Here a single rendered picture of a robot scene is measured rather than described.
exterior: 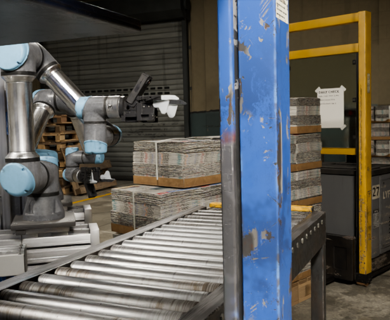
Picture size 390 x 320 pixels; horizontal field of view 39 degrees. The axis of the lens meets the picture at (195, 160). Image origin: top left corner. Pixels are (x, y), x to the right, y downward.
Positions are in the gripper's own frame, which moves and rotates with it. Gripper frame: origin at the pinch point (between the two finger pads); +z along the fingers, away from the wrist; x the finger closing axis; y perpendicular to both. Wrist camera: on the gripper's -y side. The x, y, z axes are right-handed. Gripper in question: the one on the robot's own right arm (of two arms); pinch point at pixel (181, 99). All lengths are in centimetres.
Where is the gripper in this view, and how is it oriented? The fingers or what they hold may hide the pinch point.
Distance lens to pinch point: 177.3
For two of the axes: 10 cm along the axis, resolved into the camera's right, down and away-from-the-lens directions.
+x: -2.0, -0.4, -9.8
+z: 9.8, 0.0, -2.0
